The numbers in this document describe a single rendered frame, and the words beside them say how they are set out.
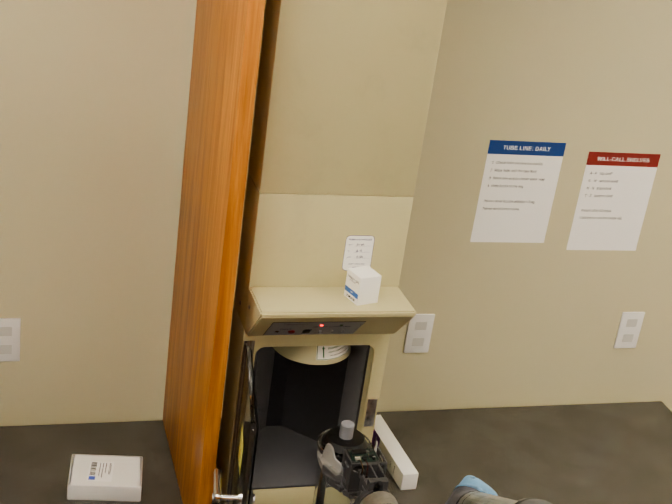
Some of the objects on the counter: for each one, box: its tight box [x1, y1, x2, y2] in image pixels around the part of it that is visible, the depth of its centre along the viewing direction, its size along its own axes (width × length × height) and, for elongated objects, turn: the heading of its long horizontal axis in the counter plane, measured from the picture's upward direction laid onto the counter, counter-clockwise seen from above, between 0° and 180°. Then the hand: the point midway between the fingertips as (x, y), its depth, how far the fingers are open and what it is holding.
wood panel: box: [163, 0, 265, 504], centre depth 228 cm, size 49×3×140 cm, turn 179°
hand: (343, 453), depth 220 cm, fingers closed on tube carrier, 9 cm apart
